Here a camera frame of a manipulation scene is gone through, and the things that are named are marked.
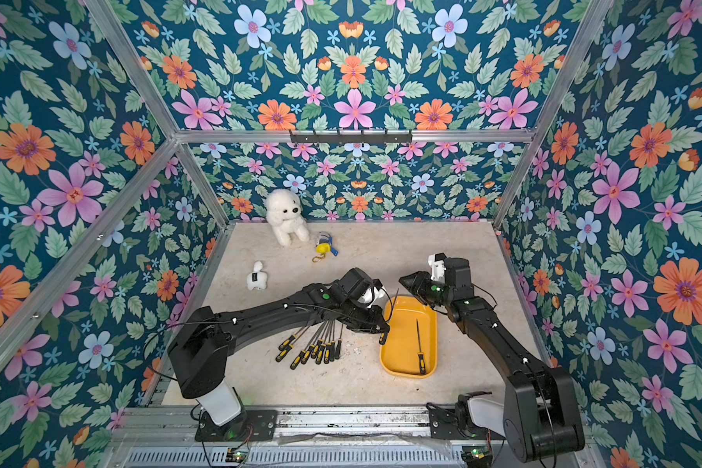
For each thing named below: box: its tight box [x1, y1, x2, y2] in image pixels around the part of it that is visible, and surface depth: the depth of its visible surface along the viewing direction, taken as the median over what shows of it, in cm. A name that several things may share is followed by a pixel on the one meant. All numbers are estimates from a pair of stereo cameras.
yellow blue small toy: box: [312, 231, 340, 263], surface depth 110 cm
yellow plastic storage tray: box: [380, 295, 439, 379], surface depth 87 cm
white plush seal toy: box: [265, 188, 311, 247], surface depth 105 cm
